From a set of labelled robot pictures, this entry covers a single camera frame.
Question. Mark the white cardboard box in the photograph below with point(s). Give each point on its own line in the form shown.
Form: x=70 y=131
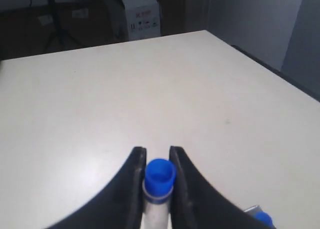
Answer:
x=142 y=19

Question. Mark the black tripod stand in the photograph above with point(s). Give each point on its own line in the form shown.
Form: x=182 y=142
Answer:
x=59 y=32

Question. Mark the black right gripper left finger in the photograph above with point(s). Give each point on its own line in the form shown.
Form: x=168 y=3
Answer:
x=119 y=205

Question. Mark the blue-capped tube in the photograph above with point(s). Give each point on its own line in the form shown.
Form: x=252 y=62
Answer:
x=264 y=218
x=157 y=188

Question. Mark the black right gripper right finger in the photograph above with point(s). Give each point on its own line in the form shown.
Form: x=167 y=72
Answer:
x=196 y=204

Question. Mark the stainless steel test tube rack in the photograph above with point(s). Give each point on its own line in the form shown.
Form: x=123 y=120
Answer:
x=254 y=209

